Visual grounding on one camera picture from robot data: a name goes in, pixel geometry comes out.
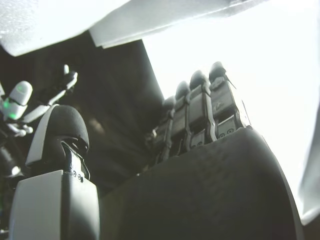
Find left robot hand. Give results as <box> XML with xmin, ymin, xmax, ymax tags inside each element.
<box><xmin>8</xmin><ymin>61</ymin><xmax>305</xmax><ymax>240</ymax></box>

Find white styrofoam block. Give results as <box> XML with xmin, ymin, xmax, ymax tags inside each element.
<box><xmin>0</xmin><ymin>0</ymin><xmax>132</xmax><ymax>57</ymax></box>

